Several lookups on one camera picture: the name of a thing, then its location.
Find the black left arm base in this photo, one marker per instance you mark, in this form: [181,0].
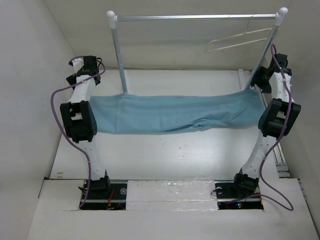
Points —
[106,197]

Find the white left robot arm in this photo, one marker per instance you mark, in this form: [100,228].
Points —
[80,125]

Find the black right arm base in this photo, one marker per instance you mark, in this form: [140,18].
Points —
[242,193]

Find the white foam block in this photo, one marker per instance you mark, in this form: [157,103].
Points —
[171,195]

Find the cream plastic hanger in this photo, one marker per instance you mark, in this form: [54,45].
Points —
[237,41]

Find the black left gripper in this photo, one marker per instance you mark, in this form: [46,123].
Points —
[71,79]

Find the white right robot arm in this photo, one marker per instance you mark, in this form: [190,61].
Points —
[295,108]

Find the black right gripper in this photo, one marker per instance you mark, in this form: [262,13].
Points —
[257,80]

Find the white clothes rack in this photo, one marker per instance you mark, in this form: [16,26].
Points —
[179,41]

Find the light blue trousers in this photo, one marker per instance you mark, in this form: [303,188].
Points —
[132,114]

